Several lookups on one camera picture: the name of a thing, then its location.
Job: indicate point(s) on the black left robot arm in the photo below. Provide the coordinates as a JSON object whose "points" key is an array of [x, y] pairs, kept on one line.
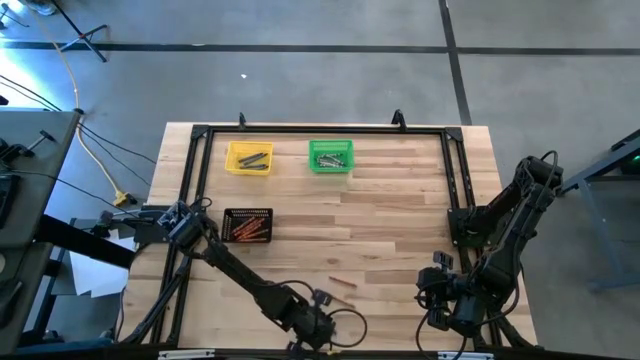
{"points": [[235, 272]]}

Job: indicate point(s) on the black plastic basket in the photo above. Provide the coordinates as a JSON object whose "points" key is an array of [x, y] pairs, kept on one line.
{"points": [[227, 212]]}

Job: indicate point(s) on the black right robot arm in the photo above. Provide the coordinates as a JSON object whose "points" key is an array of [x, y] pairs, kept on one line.
{"points": [[520, 215]]}

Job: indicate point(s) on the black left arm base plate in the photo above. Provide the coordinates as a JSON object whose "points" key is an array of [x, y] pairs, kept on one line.
{"points": [[147, 232]]}

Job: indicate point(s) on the black desk clamp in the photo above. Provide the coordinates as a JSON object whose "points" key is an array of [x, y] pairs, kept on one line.
{"points": [[15, 150]]}

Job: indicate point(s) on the silver table edge bracket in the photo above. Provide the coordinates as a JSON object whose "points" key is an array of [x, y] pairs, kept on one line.
{"points": [[185, 355], [465, 356]]}

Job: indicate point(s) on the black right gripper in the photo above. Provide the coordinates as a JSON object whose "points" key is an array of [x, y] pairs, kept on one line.
{"points": [[460, 305]]}

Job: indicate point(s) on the grey side desk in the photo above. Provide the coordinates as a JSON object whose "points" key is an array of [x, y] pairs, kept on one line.
{"points": [[35, 210]]}

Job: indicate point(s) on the black desk support bar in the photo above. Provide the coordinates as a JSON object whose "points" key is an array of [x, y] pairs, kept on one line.
{"points": [[85, 242]]}

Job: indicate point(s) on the black floor stand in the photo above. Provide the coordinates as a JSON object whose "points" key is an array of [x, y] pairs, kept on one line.
{"points": [[81, 34]]}

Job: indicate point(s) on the green plastic basket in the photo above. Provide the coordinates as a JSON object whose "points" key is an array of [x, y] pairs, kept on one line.
{"points": [[315, 147]]}

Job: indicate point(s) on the person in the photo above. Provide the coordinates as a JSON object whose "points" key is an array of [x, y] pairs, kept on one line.
{"points": [[65, 345]]}

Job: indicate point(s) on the blue-grey metal table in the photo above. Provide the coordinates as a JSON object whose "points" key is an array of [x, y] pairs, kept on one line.
{"points": [[597, 227]]}

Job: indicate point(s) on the white crayon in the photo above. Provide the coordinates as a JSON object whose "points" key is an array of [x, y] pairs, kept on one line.
{"points": [[325, 161], [327, 158], [330, 162], [334, 166]]}

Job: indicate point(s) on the black table edge clamp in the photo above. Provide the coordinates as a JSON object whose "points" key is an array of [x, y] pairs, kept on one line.
{"points": [[242, 120], [399, 119]]}

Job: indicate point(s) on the white paper sheets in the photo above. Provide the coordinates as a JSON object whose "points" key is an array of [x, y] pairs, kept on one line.
{"points": [[95, 275]]}

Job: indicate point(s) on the yellow plastic basket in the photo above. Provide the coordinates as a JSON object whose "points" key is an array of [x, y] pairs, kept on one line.
{"points": [[232, 150]]}

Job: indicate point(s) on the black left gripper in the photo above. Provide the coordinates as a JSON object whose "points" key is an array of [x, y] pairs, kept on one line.
{"points": [[315, 327]]}

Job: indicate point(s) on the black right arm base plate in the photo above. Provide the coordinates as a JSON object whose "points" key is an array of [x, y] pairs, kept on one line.
{"points": [[456, 235]]}

